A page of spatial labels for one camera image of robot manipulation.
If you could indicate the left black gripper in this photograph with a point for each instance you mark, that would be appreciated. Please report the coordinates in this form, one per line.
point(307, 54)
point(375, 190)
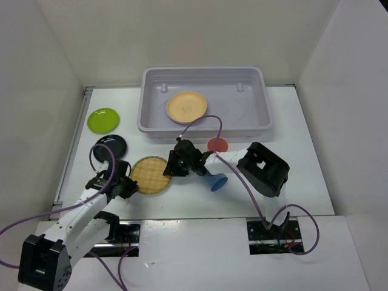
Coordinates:
point(131, 190)

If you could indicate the woven bamboo plate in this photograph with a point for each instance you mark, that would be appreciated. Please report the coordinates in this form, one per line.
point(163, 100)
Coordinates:
point(148, 173)

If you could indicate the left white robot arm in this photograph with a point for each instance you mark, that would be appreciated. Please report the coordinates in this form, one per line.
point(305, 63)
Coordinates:
point(47, 260)

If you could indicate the purple plastic plate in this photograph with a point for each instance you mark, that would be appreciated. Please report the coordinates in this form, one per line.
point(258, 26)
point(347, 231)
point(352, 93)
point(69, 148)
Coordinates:
point(188, 122)

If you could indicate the cream yellow plastic plate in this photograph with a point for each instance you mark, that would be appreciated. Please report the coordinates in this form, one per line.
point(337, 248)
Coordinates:
point(186, 106)

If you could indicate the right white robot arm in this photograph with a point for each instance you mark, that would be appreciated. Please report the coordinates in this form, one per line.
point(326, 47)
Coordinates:
point(256, 167)

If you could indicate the lime green plate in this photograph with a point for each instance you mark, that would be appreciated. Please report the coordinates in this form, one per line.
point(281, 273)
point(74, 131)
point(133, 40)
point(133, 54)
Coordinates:
point(103, 120)

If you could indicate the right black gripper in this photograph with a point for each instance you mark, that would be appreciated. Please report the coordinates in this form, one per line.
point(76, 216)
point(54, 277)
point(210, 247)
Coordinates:
point(170, 169)

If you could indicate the black glossy plate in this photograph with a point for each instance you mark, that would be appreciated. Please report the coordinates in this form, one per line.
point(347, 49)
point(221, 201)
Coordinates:
point(115, 143)

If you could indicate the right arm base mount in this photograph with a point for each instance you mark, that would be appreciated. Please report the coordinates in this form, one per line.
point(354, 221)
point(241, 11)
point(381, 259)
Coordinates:
point(277, 240)

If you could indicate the salmon pink plastic cup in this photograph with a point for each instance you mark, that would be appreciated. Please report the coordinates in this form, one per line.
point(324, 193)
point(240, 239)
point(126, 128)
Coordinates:
point(218, 144)

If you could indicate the lavender plastic bin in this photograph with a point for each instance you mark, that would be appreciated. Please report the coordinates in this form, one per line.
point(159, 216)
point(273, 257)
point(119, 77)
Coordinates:
point(237, 101)

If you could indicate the blue plastic cup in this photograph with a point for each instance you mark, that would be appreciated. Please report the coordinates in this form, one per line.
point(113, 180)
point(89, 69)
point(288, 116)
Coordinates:
point(215, 182)

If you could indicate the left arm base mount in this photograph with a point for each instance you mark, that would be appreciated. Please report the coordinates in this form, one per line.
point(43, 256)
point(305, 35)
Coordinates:
point(127, 238)

